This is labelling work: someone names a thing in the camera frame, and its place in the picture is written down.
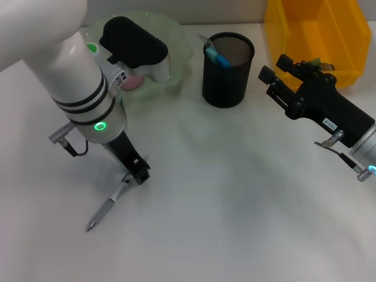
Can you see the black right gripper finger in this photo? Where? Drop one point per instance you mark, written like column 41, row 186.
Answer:
column 285, row 62
column 265, row 73

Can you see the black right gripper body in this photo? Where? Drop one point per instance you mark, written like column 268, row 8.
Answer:
column 326, row 102

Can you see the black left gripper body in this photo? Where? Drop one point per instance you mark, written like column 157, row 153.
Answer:
column 123, row 149

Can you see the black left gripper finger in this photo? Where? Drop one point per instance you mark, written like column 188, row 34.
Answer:
column 142, row 176

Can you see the green plastic wrapper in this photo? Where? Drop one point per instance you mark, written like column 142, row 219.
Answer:
column 326, row 66

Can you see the blue scissors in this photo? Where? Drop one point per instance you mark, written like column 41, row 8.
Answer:
column 221, row 60

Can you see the silver ballpoint pen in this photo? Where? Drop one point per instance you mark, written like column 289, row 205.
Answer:
column 102, row 210

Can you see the pink peach toy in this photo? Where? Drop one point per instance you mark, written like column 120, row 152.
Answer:
column 133, row 83

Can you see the clear bottle green label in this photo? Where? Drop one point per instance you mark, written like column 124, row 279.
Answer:
column 94, row 49

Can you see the black mesh pen holder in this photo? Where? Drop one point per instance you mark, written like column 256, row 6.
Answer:
column 224, row 85

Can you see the green glass fruit bowl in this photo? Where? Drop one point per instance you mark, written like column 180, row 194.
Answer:
column 179, row 53

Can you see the yellow plastic bin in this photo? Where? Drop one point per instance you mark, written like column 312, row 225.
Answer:
column 317, row 29

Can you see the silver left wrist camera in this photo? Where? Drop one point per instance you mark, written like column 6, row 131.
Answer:
column 132, row 44

